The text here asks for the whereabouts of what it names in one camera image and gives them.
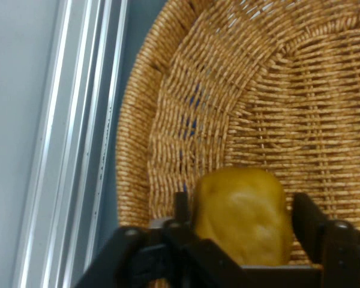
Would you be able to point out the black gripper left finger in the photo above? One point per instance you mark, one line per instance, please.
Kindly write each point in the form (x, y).
(156, 255)

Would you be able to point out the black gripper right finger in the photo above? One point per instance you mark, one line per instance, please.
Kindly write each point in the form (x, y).
(327, 237)

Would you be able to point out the yellow potato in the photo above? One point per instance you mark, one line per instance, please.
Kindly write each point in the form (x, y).
(243, 216)

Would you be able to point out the woven wicker basket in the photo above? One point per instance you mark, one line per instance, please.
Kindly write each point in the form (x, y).
(258, 105)

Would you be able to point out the aluminium frame rail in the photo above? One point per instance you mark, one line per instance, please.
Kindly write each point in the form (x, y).
(72, 144)

